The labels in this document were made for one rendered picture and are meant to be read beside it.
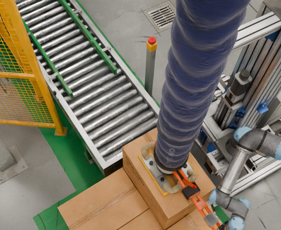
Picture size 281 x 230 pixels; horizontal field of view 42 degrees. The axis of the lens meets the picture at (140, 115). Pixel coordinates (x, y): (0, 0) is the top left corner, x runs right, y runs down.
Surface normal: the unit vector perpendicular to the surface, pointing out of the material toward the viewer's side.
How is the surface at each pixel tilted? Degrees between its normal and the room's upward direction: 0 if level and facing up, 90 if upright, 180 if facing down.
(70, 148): 0
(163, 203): 0
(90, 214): 0
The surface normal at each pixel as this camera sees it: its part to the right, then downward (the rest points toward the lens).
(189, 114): 0.14, 0.78
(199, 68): -0.07, 0.89
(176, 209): 0.03, -0.47
